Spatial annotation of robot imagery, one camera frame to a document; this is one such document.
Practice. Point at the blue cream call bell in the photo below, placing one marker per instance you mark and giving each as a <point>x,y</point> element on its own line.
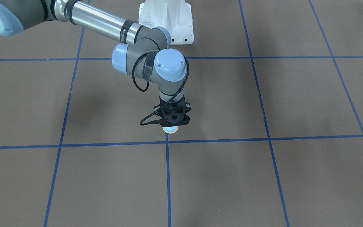
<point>171,129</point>

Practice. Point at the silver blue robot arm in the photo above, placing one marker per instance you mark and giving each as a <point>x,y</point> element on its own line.
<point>142,52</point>

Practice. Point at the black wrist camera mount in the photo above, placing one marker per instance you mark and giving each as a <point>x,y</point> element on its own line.
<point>173,113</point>

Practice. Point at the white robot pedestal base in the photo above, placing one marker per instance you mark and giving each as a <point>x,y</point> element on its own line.
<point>174,15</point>

